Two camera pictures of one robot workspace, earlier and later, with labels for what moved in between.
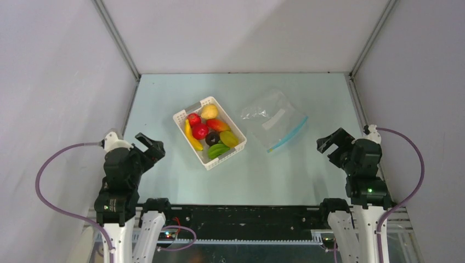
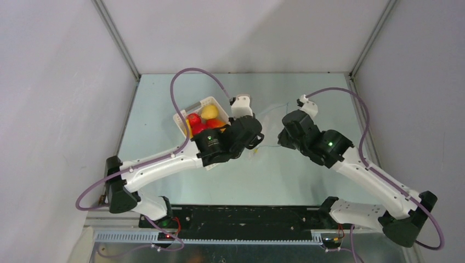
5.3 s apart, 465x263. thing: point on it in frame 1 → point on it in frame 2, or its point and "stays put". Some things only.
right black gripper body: [333, 146] → [291, 128]
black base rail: [220, 222] stays put
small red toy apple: [194, 119] stays put
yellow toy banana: [189, 133] stays put
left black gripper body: [144, 160] → [237, 153]
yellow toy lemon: [209, 112] stays put
